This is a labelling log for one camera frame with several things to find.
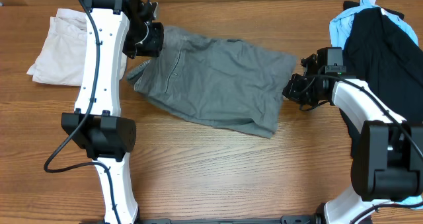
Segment light blue garment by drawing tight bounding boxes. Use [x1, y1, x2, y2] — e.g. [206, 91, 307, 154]
[328, 0, 423, 210]

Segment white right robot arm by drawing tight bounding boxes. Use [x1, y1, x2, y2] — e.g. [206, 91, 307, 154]
[281, 47, 422, 224]

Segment beige folded shorts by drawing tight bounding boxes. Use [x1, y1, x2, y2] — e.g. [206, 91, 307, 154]
[26, 7, 128, 87]

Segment grey shorts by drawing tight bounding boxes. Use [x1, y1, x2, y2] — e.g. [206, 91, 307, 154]
[126, 26, 297, 138]

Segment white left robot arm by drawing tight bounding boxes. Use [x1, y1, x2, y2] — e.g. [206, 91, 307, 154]
[61, 0, 164, 223]

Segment black garment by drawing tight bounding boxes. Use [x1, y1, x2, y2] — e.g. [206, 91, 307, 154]
[338, 0, 423, 159]

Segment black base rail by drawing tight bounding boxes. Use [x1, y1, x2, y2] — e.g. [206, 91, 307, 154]
[135, 214, 326, 224]

